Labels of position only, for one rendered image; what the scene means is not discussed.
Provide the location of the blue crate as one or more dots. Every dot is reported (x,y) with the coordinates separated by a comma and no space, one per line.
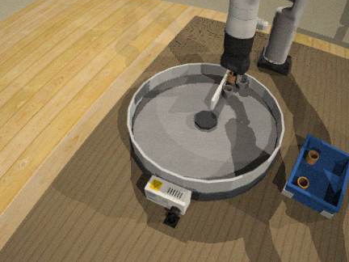
(327,177)

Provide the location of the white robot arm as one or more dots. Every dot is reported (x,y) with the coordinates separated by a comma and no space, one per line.
(283,26)

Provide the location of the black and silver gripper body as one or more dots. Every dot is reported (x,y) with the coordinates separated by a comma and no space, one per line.
(238,42)

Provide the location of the bronze bushing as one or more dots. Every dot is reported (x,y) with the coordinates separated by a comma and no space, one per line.
(304,181)
(313,160)
(231,78)

